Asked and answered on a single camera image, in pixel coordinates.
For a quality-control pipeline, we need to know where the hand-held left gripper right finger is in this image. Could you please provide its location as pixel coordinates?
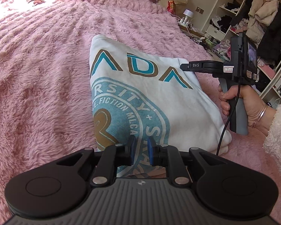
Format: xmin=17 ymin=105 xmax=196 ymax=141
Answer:
xmin=147 ymin=137 xmax=227 ymax=185

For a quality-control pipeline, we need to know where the person's right forearm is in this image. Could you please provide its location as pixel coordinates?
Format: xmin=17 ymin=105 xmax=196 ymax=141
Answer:
xmin=263 ymin=103 xmax=281 ymax=186

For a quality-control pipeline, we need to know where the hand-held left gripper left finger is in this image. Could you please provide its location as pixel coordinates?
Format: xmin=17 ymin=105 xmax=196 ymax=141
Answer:
xmin=56 ymin=135 xmax=137 ymax=185

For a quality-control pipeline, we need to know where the white printed sweatshirt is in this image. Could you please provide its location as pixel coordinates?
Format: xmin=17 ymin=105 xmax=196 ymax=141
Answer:
xmin=88 ymin=35 xmax=232 ymax=179

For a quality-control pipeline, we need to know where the black coat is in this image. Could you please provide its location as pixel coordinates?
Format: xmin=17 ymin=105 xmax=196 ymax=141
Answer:
xmin=229 ymin=0 xmax=281 ymax=94

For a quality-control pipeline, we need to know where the person's right hand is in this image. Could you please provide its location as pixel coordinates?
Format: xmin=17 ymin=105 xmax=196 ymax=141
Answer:
xmin=217 ymin=84 xmax=275 ymax=137

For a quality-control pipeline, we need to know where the beige puffer coat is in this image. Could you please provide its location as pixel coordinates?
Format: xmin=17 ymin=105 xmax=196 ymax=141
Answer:
xmin=245 ymin=0 xmax=280 ymax=44

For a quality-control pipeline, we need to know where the black cable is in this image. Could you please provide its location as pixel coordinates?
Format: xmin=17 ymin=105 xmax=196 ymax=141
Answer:
xmin=216 ymin=84 xmax=240 ymax=155

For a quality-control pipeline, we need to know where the wooden bedside table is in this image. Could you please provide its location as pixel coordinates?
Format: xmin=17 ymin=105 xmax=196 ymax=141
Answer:
xmin=178 ymin=20 xmax=205 ymax=37

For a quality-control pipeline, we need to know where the pink fluffy blanket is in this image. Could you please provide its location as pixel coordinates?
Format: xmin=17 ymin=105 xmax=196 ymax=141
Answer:
xmin=0 ymin=0 xmax=281 ymax=225

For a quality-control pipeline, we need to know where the pile of mixed clothes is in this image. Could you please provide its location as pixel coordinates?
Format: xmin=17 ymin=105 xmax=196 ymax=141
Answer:
xmin=211 ymin=0 xmax=251 ymax=58

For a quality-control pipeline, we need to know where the green storage bin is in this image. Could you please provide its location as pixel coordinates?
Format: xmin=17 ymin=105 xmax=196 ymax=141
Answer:
xmin=205 ymin=37 xmax=220 ymax=50

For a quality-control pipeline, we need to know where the cream bedside shelf unit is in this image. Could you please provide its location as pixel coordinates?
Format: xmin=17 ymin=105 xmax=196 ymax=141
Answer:
xmin=158 ymin=0 xmax=190 ymax=13

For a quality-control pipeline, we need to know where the red snack bag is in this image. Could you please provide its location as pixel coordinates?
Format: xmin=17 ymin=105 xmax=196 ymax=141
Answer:
xmin=167 ymin=0 xmax=177 ymax=14

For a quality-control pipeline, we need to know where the rose gold bangle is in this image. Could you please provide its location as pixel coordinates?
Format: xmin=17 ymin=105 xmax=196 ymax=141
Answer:
xmin=251 ymin=103 xmax=268 ymax=129

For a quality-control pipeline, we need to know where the white drawer box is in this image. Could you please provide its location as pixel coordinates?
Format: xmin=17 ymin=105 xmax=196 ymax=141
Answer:
xmin=205 ymin=25 xmax=226 ymax=39

